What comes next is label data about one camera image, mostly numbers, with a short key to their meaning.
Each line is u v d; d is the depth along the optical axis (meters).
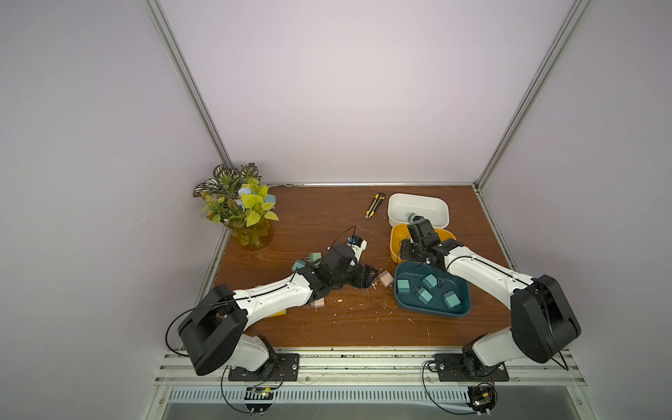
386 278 0.89
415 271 0.92
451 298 0.85
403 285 0.87
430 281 0.88
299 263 0.92
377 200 1.14
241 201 0.81
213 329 0.43
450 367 0.72
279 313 0.83
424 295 0.83
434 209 1.09
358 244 0.74
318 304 0.83
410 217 1.04
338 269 0.64
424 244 0.68
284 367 0.73
